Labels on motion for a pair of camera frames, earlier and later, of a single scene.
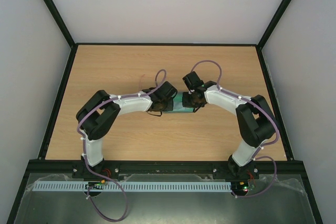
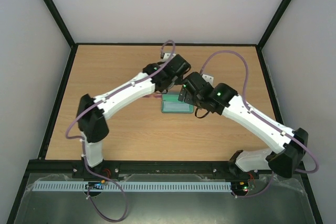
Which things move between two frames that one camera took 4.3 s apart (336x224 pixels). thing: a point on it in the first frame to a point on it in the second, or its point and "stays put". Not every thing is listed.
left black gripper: [169, 107] to [177, 81]
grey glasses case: [178, 104] stays put
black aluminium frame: [289, 168] stays put
